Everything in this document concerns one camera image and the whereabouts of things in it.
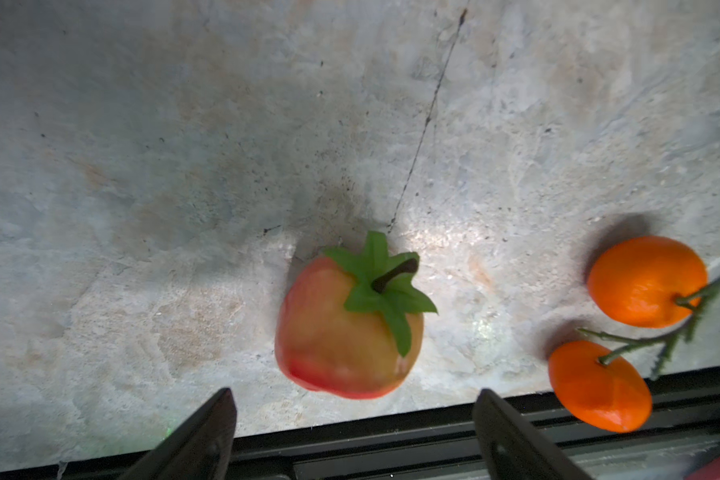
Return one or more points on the orange fake tangerine lower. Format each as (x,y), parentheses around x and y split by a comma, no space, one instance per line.
(591,377)

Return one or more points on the red fake strawberry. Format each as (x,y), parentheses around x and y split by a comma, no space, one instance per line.
(352,324)

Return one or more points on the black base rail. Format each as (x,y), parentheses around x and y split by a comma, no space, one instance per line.
(681,437)

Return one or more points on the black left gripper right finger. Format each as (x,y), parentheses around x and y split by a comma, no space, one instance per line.
(513,448)

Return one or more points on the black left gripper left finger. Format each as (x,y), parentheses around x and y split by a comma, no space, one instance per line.
(200,448)

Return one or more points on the orange fake tangerine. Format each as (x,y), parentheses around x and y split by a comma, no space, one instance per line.
(638,281)
(591,377)

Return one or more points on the orange fake tangerine upper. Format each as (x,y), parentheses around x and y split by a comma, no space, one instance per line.
(638,281)

